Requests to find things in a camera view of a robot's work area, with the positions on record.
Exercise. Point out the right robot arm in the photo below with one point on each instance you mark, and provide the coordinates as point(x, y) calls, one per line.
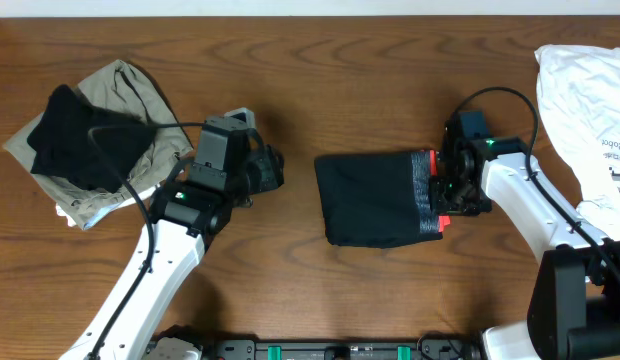
point(574, 311)

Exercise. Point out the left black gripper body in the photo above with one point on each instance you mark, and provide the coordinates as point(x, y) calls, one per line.
point(269, 167)

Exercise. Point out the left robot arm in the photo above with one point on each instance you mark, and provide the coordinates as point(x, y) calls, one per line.
point(185, 213)

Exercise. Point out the black leggings red waistband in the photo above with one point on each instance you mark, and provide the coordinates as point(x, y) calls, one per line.
point(378, 200)

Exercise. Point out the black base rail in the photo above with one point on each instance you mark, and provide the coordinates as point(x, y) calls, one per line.
point(182, 343)

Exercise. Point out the white shirt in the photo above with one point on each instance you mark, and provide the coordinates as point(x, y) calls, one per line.
point(578, 97)

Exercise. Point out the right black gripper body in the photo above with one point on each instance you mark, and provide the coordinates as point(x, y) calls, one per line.
point(441, 187)

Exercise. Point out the white garment under khaki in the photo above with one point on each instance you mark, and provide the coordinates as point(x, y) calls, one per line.
point(103, 212)

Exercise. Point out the folded khaki garment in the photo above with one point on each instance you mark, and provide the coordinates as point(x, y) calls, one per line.
point(123, 88)

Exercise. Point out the folded black garment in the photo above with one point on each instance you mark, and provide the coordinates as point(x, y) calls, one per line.
point(62, 147)

